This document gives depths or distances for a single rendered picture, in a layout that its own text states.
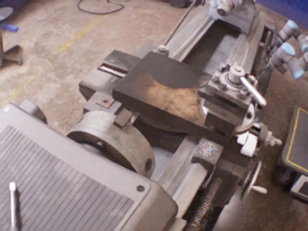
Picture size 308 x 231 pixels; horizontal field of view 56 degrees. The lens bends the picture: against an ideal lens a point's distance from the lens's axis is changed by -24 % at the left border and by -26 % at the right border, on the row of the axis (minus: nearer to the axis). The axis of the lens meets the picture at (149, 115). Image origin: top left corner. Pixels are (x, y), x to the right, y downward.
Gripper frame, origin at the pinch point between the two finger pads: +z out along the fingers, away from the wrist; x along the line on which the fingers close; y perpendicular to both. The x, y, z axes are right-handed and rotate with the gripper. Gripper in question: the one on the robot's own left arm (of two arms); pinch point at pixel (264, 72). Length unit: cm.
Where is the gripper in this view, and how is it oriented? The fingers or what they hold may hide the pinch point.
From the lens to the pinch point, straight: 207.5
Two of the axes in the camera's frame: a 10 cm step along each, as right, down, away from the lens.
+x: -6.4, 5.8, -5.1
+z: -3.3, 3.9, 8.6
